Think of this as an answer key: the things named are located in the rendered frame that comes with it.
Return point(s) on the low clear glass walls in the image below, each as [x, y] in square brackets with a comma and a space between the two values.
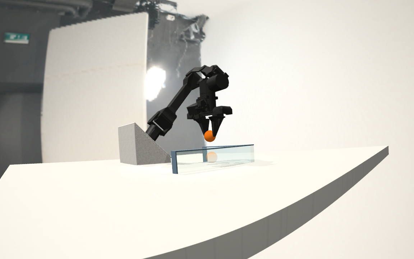
[194, 161]

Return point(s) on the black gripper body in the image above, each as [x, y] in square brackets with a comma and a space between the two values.
[214, 110]

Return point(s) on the orange ball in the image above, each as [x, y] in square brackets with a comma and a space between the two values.
[209, 136]

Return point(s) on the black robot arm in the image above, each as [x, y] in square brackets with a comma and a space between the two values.
[218, 80]

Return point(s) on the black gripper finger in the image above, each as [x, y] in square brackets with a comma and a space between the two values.
[204, 124]
[216, 122]

